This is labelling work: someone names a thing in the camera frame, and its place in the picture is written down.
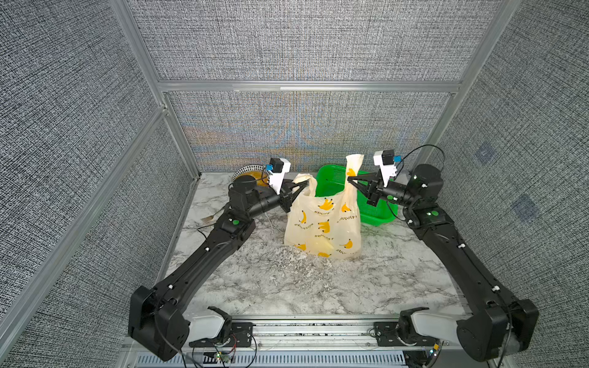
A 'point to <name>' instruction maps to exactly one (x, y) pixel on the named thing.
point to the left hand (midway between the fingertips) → (309, 180)
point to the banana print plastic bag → (325, 226)
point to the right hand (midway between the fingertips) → (352, 173)
